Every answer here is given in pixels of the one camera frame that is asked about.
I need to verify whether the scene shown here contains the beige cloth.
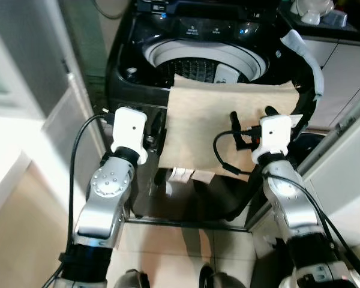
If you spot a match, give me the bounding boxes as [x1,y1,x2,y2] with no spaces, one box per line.
[158,74,301,184]

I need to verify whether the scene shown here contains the black top-load washing machine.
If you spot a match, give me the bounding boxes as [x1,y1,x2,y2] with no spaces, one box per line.
[105,0,325,223]

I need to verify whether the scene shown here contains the white washer tub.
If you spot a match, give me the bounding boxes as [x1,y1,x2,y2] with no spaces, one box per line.
[144,37,269,85]

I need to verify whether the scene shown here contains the grey mesh screen panel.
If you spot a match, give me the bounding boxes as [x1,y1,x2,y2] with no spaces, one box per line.
[42,72,109,181]

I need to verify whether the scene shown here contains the white cabinet door panels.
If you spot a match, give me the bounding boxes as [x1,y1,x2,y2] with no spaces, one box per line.
[300,36,360,130]

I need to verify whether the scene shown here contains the white pot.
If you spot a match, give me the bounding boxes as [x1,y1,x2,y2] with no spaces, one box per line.
[290,0,335,26]

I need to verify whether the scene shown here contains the clear plastic container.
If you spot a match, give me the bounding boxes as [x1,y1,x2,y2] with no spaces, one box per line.
[321,11,349,29]

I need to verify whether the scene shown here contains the grey left robot foot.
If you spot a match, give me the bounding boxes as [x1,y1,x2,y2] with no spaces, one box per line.
[111,269,149,288]

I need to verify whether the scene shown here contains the grey robot foot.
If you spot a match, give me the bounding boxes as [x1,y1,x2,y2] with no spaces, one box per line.
[111,269,149,288]
[199,269,241,288]

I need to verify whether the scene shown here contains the grey right robot foot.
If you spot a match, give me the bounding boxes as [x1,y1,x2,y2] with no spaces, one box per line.
[199,269,241,288]

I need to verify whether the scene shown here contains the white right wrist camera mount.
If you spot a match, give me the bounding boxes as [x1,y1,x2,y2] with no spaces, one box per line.
[258,116,295,158]

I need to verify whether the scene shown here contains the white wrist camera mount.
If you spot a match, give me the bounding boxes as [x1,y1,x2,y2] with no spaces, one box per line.
[258,116,295,158]
[111,107,149,164]

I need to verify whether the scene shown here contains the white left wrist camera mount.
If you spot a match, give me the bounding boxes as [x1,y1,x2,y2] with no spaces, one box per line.
[111,107,149,164]

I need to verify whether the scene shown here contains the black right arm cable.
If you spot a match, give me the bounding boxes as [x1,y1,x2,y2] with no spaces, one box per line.
[213,129,360,286]

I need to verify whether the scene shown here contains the white door frame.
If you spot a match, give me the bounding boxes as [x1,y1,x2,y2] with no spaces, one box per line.
[0,0,73,121]

